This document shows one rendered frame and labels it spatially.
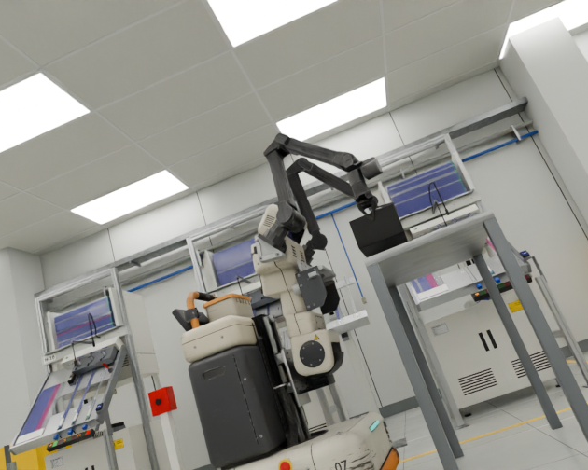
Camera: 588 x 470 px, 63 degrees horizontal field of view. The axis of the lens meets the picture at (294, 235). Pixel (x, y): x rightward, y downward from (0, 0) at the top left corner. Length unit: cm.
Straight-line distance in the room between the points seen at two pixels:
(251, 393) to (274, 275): 49
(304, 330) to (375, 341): 307
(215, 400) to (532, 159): 435
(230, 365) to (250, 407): 17
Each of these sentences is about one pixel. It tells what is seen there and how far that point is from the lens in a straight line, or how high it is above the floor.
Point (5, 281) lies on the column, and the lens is 626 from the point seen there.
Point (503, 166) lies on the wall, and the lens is 543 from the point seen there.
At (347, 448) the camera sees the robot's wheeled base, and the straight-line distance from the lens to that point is 173.
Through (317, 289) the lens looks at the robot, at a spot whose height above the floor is 80.
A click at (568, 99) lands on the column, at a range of 526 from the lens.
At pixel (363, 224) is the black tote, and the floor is 93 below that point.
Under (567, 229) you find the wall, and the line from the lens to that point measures 534.
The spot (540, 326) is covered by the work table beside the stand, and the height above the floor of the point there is 41.
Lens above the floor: 44
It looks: 18 degrees up
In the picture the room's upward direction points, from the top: 19 degrees counter-clockwise
